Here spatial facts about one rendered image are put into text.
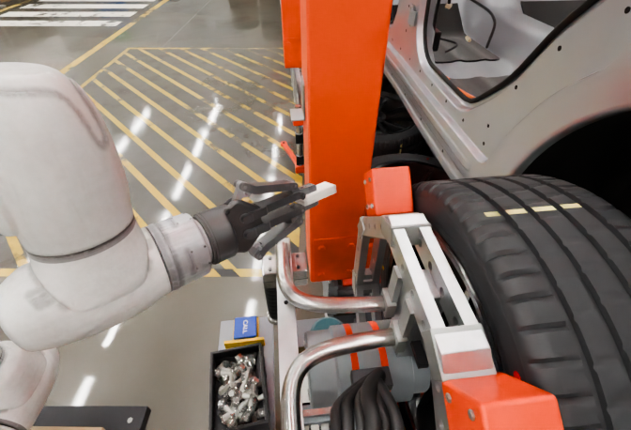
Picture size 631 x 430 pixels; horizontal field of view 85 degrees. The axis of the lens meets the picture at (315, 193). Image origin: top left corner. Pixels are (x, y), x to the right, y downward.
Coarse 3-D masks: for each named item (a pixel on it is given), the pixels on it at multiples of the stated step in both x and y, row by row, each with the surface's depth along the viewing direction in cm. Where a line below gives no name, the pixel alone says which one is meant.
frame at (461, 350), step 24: (384, 216) 58; (408, 216) 56; (360, 240) 79; (384, 240) 78; (408, 240) 52; (432, 240) 52; (360, 264) 83; (408, 264) 49; (432, 264) 50; (360, 288) 89; (408, 288) 48; (456, 288) 46; (432, 312) 43; (456, 312) 44; (432, 336) 41; (456, 336) 41; (480, 336) 41; (432, 360) 41; (456, 360) 39; (480, 360) 39; (432, 384) 42
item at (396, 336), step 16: (400, 320) 51; (352, 336) 52; (368, 336) 52; (384, 336) 52; (400, 336) 51; (304, 352) 50; (320, 352) 50; (336, 352) 50; (352, 352) 51; (288, 368) 49; (304, 368) 49; (288, 384) 47; (288, 400) 45; (288, 416) 44
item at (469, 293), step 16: (416, 256) 75; (448, 256) 55; (464, 272) 50; (464, 288) 91; (480, 304) 46; (480, 320) 46; (496, 352) 43; (496, 368) 43; (416, 400) 81; (432, 400) 81; (416, 416) 78; (432, 416) 78
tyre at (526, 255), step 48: (432, 192) 58; (480, 192) 54; (528, 192) 53; (576, 192) 53; (480, 240) 45; (528, 240) 44; (576, 240) 44; (624, 240) 44; (480, 288) 45; (528, 288) 40; (576, 288) 40; (624, 288) 41; (528, 336) 37; (576, 336) 38; (624, 336) 37; (576, 384) 35; (624, 384) 35
